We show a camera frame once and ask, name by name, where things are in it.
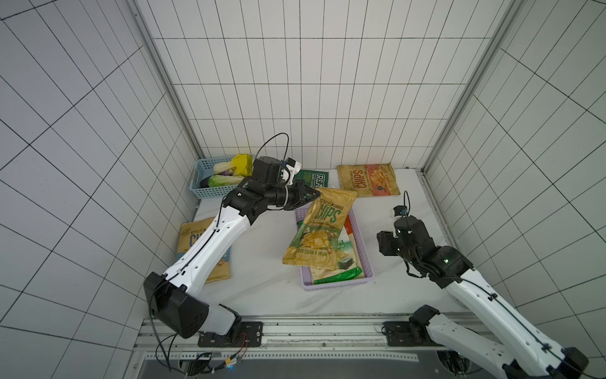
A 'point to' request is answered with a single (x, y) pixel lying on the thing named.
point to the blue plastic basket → (201, 168)
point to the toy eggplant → (204, 182)
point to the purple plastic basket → (307, 282)
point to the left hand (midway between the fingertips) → (315, 200)
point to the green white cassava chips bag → (351, 269)
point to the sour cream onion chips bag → (316, 243)
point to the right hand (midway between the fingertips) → (375, 235)
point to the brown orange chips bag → (368, 180)
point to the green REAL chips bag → (313, 179)
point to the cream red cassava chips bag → (349, 228)
